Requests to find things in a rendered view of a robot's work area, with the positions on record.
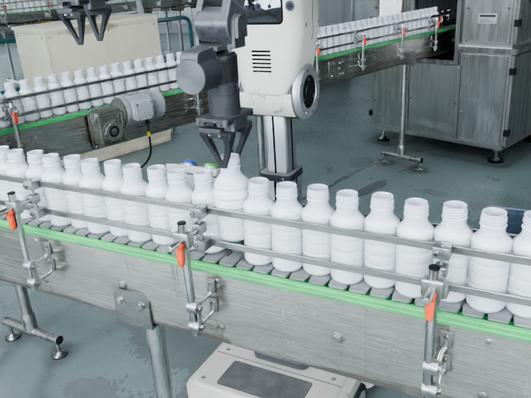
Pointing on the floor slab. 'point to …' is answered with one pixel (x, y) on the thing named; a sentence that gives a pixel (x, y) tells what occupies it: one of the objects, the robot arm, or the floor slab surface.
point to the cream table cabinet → (91, 58)
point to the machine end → (465, 79)
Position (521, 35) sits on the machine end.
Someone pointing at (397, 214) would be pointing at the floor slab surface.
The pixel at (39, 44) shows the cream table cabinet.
